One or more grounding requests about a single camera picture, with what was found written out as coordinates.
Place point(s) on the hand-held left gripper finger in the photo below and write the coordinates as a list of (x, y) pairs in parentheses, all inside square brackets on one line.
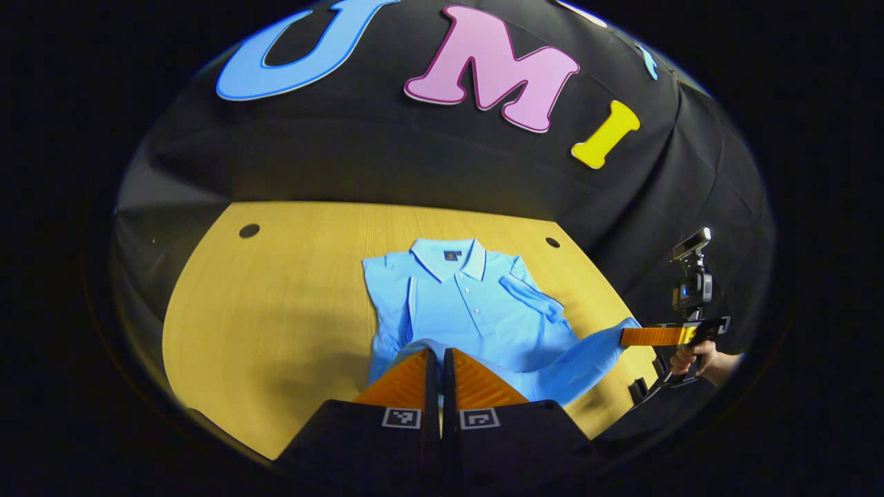
[(448, 386), (431, 386)]

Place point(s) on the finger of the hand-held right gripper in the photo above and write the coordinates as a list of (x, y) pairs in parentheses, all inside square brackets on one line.
[(656, 336)]

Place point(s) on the light blue T-shirt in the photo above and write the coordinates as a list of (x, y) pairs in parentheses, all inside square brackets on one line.
[(469, 310)]

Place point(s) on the black backdrop cloth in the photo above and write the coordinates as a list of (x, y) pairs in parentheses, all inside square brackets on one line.
[(414, 152)]

